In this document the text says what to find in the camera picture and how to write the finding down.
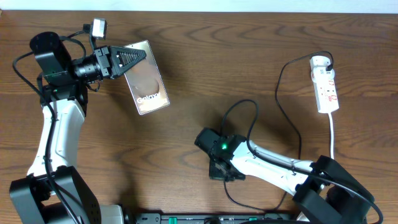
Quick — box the black charger cable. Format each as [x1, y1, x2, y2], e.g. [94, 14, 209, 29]
[223, 50, 335, 212]

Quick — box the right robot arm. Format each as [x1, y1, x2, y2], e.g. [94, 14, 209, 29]
[195, 128, 381, 223]

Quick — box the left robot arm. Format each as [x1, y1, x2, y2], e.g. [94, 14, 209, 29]
[9, 32, 147, 223]

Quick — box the white USB charger plug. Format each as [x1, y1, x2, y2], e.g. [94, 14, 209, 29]
[310, 55, 331, 70]

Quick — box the white power strip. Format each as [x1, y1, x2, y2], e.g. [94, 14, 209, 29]
[311, 67, 339, 114]

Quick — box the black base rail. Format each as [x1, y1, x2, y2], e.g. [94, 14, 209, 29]
[134, 213, 294, 224]

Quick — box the white power strip cord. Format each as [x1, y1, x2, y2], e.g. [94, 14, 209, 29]
[328, 112, 336, 160]

